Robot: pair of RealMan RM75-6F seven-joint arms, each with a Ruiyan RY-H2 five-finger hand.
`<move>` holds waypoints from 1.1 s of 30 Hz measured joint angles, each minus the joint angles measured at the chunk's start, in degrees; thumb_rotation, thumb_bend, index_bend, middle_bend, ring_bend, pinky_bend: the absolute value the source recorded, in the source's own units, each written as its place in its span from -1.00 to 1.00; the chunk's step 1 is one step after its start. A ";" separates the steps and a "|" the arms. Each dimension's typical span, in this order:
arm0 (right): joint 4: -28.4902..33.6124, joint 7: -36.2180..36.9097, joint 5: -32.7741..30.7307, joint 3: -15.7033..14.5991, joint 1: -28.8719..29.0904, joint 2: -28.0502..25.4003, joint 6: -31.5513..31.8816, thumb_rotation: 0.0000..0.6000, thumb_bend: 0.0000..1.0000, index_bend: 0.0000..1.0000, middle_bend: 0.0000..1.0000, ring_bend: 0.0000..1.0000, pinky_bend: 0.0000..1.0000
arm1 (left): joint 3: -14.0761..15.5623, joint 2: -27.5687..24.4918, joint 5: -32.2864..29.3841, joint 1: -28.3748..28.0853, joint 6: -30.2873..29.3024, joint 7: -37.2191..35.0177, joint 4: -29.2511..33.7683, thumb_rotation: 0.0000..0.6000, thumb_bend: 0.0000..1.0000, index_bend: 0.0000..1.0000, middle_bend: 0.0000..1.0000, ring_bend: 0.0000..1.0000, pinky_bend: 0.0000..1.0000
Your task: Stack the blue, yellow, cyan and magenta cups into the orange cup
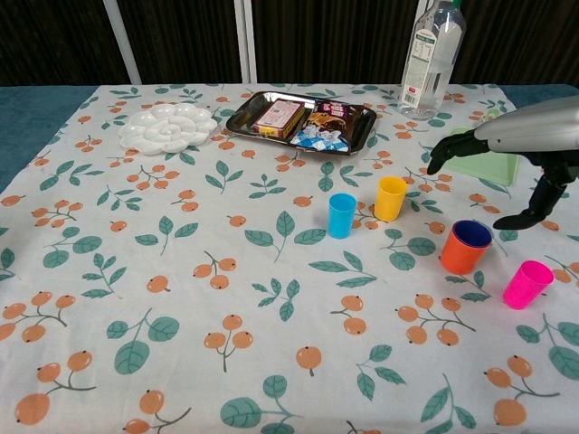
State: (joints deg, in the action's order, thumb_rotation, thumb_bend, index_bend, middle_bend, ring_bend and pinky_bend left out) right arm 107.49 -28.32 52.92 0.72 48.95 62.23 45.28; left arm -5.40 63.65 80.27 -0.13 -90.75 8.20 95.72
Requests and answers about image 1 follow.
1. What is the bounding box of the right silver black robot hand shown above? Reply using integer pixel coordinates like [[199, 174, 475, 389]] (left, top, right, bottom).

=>
[[427, 95, 579, 231]]

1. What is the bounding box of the floral leaf fruit tablecloth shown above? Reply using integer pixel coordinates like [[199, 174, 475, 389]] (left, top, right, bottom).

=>
[[0, 83, 579, 434]]

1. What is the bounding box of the blue white checkered packet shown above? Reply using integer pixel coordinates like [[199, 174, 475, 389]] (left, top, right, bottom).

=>
[[289, 125, 352, 155]]

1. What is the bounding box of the black metal tray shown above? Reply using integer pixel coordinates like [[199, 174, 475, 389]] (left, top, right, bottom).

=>
[[225, 90, 378, 157]]

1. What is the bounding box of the large orange plastic cup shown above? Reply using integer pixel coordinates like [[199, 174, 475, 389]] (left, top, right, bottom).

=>
[[440, 221, 493, 276]]

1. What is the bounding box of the yellow plastic cup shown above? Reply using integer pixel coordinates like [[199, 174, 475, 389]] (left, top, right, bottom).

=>
[[374, 175, 410, 222]]

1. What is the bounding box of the brown chocolate snack packet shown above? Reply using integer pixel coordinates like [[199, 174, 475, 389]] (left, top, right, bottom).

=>
[[303, 99, 363, 141]]

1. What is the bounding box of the pink snack box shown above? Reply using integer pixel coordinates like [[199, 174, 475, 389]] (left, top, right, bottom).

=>
[[252, 99, 305, 137]]

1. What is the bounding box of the light blue plastic cup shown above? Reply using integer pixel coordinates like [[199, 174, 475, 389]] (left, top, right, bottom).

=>
[[327, 193, 357, 240]]

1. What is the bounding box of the dark blue plastic cup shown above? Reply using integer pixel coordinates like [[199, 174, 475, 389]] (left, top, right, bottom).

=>
[[454, 220, 493, 249]]

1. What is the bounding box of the green plastic dustpan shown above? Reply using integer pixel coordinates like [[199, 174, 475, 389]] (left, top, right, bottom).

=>
[[441, 107, 520, 187]]

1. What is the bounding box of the clear plastic bottle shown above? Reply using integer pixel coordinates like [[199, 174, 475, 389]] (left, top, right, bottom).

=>
[[396, 0, 468, 121]]

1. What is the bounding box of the white slanted frame post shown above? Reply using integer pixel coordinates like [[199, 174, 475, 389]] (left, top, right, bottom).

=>
[[102, 0, 142, 85]]

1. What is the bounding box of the white flower paint palette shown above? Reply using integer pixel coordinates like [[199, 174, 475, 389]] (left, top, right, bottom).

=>
[[118, 102, 219, 157]]

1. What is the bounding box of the pink plastic cup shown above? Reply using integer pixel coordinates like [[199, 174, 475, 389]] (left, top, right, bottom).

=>
[[502, 259, 555, 311]]

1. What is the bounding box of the white double frame post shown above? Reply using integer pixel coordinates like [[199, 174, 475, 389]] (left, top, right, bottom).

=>
[[233, 0, 259, 84]]

